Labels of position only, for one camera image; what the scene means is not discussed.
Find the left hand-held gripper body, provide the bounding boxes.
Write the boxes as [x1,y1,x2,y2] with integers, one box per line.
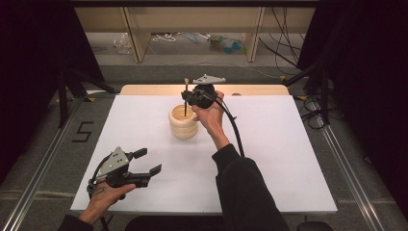
[95,146,152,189]

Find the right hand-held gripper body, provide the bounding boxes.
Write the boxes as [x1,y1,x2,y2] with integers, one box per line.
[191,74,226,109]

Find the cream ribbed pen holder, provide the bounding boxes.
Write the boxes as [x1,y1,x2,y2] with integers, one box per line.
[168,104,199,140]

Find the person's right hand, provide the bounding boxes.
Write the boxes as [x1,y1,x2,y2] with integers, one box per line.
[191,90,226,135]

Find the person's left hand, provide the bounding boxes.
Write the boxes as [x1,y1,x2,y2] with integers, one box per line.
[80,181,137,224]

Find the wooden table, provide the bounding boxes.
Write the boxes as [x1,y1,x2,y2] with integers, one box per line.
[119,84,291,96]

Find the green and blue toy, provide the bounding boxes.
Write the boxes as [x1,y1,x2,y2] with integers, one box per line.
[208,34,246,55]

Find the wooden shelf unit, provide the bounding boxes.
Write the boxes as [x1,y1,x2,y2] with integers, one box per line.
[75,6,317,64]

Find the black metal stand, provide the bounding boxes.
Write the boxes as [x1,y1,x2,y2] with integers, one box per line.
[57,68,117,129]
[282,61,331,126]

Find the clear plastic bag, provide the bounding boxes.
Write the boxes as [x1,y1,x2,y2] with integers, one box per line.
[113,32,133,55]

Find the white table board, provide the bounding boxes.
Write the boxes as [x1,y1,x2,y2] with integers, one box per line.
[70,94,339,216]

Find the black curtain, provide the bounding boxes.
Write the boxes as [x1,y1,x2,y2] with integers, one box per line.
[0,0,105,186]
[296,0,408,220]

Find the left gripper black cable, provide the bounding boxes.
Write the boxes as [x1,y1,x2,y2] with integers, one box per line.
[86,155,112,198]

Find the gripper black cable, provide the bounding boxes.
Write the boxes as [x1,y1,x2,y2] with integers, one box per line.
[205,90,245,158]
[86,155,112,198]

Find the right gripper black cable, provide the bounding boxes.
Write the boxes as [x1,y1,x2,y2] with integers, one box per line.
[205,90,245,158]

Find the white cord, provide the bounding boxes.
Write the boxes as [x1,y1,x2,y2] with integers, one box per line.
[152,32,179,43]

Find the aluminium floor rail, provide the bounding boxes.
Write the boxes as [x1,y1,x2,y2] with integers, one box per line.
[307,99,388,231]
[0,95,85,231]

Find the hanging black cables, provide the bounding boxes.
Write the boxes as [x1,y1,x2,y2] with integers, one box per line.
[258,7,306,76]

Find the black cable bundle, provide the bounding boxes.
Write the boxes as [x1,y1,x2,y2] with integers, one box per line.
[300,95,327,131]

